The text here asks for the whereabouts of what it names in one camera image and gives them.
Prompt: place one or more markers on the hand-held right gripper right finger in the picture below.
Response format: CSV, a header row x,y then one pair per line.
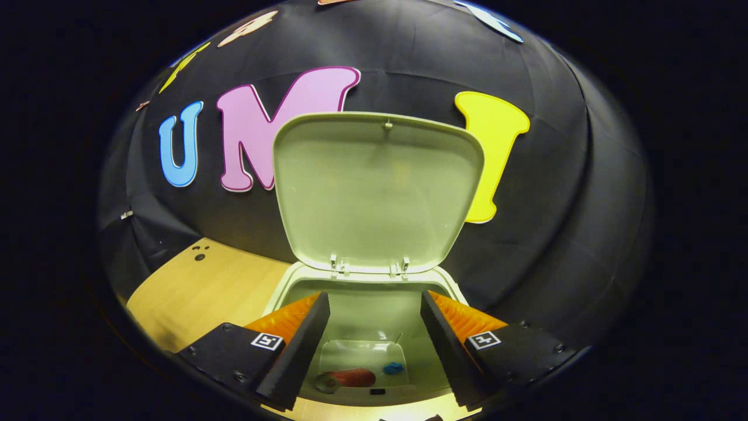
x,y
444,345

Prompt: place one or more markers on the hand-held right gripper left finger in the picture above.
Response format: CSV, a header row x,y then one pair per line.
x,y
301,345

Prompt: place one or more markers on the blue paper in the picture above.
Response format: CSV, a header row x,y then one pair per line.
x,y
393,368

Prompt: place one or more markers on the red pop can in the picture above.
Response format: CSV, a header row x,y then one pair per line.
x,y
353,378

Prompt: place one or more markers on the white desktop garbage bin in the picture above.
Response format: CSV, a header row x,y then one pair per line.
x,y
374,193

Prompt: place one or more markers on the black backdrop cloth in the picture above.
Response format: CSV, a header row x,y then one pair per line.
x,y
555,204

